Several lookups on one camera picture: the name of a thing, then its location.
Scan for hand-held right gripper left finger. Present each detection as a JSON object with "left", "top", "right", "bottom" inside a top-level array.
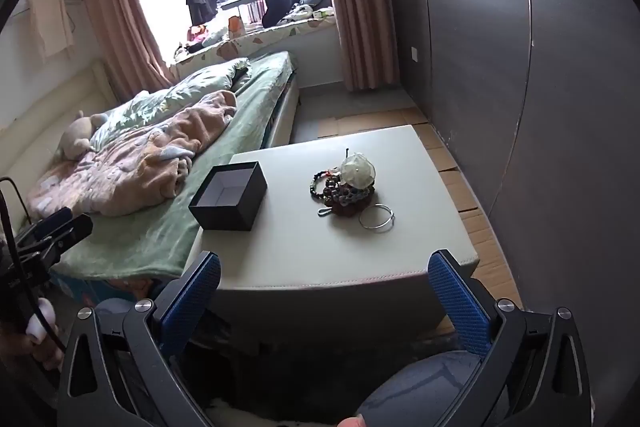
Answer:
[{"left": 57, "top": 251, "right": 223, "bottom": 427}]

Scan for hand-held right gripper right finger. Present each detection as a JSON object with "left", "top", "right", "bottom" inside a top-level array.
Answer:
[{"left": 427, "top": 249, "right": 593, "bottom": 427}]

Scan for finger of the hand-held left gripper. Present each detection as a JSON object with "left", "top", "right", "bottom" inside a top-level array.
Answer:
[
  {"left": 30, "top": 213, "right": 95, "bottom": 265},
  {"left": 19, "top": 207, "right": 75, "bottom": 240}
]

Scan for black jewelry box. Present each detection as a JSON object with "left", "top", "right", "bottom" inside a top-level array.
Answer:
[{"left": 188, "top": 161, "right": 269, "bottom": 232}]

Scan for silver bangle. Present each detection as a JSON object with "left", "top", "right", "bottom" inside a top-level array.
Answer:
[{"left": 358, "top": 204, "right": 397, "bottom": 234}]

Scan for brown rudraksha bead bracelet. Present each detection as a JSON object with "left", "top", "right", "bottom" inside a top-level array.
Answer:
[{"left": 324, "top": 177, "right": 376, "bottom": 219}]

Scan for dark bead bracelet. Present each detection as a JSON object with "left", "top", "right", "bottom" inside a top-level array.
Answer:
[{"left": 309, "top": 172, "right": 341, "bottom": 202}]

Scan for person's left hand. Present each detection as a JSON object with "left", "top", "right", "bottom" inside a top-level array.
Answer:
[{"left": 0, "top": 297, "right": 66, "bottom": 372}]

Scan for bed with green sheet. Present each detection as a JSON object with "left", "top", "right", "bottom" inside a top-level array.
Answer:
[{"left": 0, "top": 52, "right": 301, "bottom": 288}]

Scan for beige plush toy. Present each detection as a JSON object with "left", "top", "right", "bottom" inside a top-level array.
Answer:
[{"left": 55, "top": 112, "right": 108, "bottom": 160}]

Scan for person's grey trouser leg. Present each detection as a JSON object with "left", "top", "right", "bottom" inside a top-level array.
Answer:
[{"left": 357, "top": 349, "right": 483, "bottom": 427}]

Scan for cardboard floor sheets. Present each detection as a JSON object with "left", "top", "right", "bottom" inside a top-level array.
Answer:
[{"left": 320, "top": 107, "right": 523, "bottom": 338}]

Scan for pink fleece blanket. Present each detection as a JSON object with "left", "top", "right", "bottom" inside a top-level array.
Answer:
[{"left": 25, "top": 90, "right": 238, "bottom": 220}]

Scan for white low table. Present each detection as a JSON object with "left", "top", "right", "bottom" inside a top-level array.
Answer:
[{"left": 182, "top": 124, "right": 481, "bottom": 343}]

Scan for cream padded headboard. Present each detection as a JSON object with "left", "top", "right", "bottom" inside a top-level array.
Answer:
[{"left": 0, "top": 59, "right": 121, "bottom": 188}]

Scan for green floral quilt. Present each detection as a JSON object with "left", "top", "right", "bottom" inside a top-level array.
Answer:
[{"left": 90, "top": 57, "right": 251, "bottom": 142}]

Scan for beige hanging towel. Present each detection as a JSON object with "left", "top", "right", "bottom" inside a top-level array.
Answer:
[{"left": 26, "top": 0, "right": 76, "bottom": 60}]

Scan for pink clothing pile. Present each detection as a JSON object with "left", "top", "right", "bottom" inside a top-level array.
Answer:
[{"left": 187, "top": 24, "right": 211, "bottom": 52}]

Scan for patterned window seat cushion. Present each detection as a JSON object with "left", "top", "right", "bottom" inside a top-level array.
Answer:
[{"left": 167, "top": 14, "right": 338, "bottom": 70}]

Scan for dark grey wardrobe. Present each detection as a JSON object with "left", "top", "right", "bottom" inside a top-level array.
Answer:
[{"left": 382, "top": 0, "right": 640, "bottom": 408}]

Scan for black clothing pile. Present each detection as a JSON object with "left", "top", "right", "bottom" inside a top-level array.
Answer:
[{"left": 262, "top": 0, "right": 306, "bottom": 28}]

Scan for black cable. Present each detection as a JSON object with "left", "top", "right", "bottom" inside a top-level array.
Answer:
[{"left": 0, "top": 177, "right": 68, "bottom": 353}]

